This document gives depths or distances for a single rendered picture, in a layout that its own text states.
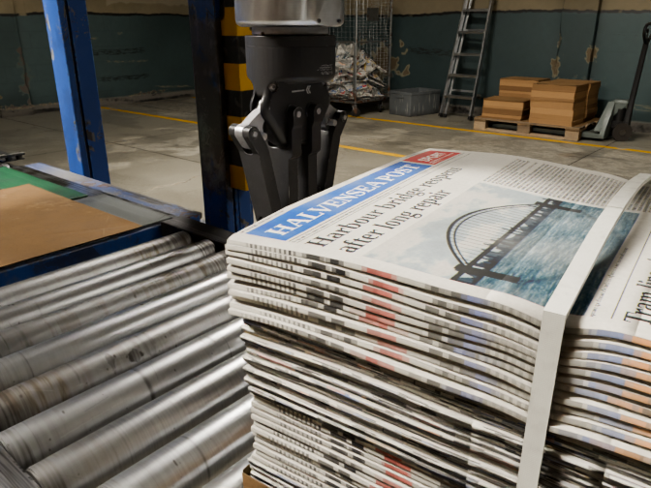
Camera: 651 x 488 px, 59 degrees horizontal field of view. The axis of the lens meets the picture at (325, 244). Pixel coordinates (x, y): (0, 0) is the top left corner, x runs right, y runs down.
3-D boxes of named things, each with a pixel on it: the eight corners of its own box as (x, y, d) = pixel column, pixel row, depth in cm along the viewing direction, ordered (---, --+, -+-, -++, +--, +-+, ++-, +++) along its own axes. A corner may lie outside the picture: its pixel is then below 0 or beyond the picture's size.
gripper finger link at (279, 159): (305, 106, 48) (294, 107, 47) (304, 232, 52) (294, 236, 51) (272, 102, 50) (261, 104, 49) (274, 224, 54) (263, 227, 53)
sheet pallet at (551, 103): (601, 131, 663) (609, 80, 643) (577, 141, 604) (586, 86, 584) (502, 121, 736) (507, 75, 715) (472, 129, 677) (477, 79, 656)
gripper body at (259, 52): (287, 32, 42) (290, 157, 45) (357, 31, 48) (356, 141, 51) (220, 32, 47) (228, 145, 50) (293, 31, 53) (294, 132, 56)
